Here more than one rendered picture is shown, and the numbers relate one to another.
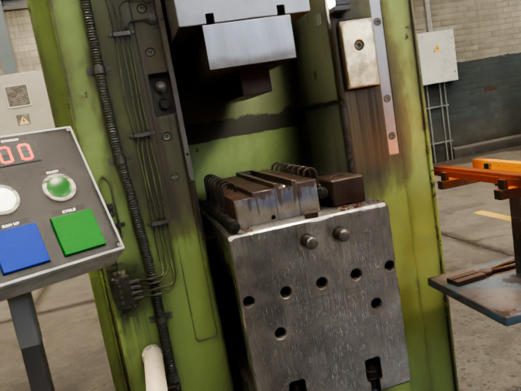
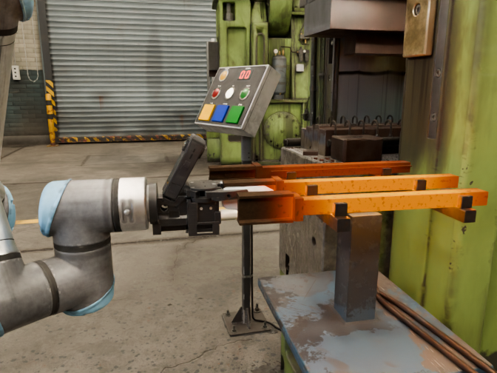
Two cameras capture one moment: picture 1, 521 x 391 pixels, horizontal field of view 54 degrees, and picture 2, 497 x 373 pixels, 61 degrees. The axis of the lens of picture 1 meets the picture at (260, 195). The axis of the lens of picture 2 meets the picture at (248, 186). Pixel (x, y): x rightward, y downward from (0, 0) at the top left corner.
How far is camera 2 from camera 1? 166 cm
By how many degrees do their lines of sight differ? 87
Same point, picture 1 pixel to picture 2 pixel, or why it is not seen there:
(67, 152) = (258, 78)
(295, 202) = (317, 143)
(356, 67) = (410, 34)
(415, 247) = (430, 252)
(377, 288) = (315, 231)
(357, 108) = (413, 78)
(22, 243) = (220, 112)
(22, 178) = (239, 86)
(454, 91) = not seen: outside the picture
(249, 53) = (315, 25)
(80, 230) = (234, 113)
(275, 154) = not seen: hidden behind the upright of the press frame
